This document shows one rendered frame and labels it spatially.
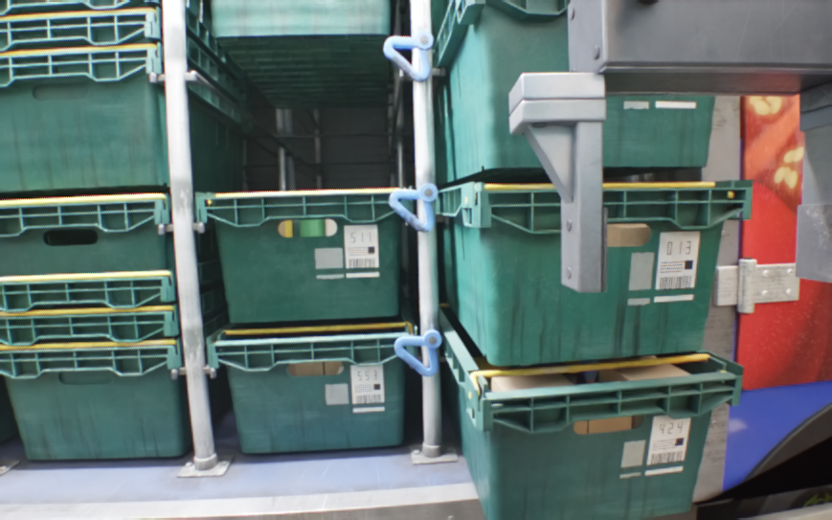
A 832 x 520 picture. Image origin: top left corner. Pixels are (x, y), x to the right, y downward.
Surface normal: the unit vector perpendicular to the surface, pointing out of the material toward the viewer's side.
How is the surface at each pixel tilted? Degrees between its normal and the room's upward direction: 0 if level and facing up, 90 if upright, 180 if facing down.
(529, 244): 97
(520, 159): 99
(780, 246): 90
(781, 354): 90
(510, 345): 94
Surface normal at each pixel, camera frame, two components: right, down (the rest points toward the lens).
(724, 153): 0.08, 0.08
